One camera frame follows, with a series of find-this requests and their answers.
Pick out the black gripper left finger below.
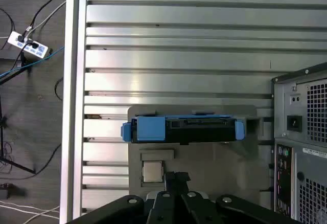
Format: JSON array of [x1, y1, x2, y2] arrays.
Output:
[[65, 171, 179, 224]]

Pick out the white power strip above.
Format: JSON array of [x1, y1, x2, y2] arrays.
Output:
[[7, 31, 50, 59]]

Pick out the grey parts rack plate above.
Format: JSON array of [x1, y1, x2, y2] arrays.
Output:
[[127, 105, 275, 209]]

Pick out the grey PC case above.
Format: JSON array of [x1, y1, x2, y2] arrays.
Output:
[[271, 62, 327, 224]]

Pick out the silver square CPU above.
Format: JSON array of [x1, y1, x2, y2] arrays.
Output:
[[142, 160, 165, 183]]

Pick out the blue cable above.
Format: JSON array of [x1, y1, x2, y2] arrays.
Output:
[[0, 47, 64, 79]]

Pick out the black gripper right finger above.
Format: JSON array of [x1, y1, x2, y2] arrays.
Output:
[[176, 171, 303, 224]]

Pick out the hard disk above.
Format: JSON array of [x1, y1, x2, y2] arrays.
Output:
[[120, 110, 245, 145]]

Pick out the small black box device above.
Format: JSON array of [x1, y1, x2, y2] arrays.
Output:
[[0, 182, 28, 199]]

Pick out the black floor cable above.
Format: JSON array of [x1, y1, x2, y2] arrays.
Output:
[[0, 143, 62, 182]]

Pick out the aluminium table edge rail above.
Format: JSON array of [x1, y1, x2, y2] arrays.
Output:
[[59, 0, 88, 224]]

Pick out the thin white floor cable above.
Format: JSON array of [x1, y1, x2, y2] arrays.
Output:
[[0, 199, 61, 221]]

